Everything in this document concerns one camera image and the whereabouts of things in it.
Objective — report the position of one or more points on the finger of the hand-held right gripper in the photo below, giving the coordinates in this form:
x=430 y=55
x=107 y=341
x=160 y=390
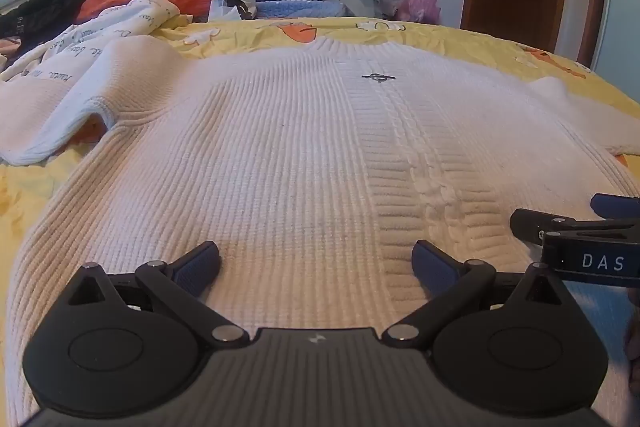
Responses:
x=530 y=224
x=612 y=206

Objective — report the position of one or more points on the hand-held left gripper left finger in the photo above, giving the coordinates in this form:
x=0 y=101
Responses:
x=197 y=266

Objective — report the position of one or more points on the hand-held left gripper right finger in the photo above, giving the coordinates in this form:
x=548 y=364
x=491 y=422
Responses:
x=434 y=266

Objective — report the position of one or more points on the white knit sweater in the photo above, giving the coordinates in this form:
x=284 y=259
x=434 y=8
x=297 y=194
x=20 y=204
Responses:
x=300 y=157

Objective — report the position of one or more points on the person's right hand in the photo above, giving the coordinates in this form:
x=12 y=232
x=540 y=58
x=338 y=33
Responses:
x=635 y=367

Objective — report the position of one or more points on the yellow carrot print blanket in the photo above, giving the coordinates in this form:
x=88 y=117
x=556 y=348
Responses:
x=450 y=34

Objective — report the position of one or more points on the pink plastic bag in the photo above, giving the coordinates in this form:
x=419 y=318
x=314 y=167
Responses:
x=420 y=4

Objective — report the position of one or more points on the white script print quilt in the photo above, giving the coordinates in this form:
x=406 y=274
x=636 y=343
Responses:
x=125 y=14

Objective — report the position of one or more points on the black and white plastic bag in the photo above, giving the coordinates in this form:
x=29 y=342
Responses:
x=232 y=2

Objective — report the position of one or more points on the light blue knit garment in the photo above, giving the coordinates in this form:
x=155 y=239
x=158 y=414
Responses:
x=300 y=9

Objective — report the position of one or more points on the black garment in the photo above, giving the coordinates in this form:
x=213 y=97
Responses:
x=40 y=12

